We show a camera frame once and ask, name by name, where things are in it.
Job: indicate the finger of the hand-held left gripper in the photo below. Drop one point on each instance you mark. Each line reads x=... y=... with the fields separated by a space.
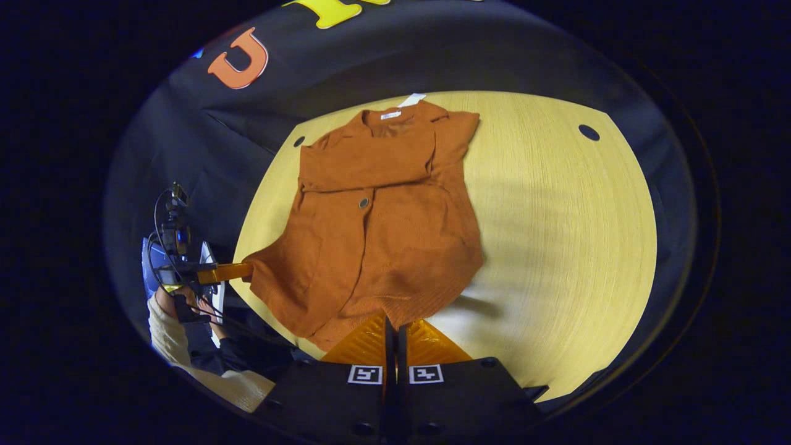
x=228 y=272

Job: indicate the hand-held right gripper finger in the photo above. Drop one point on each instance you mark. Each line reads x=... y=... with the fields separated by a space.
x=389 y=352
x=401 y=358

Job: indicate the orange button-up garment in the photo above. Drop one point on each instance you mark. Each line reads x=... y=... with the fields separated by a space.
x=383 y=247

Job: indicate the white desk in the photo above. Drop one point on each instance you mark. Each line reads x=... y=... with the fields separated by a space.
x=210 y=253

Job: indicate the blue lit computer monitor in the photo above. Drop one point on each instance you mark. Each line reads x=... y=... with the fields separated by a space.
x=150 y=272

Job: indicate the black backdrop cloth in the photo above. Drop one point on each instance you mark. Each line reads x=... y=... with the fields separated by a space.
x=432 y=49

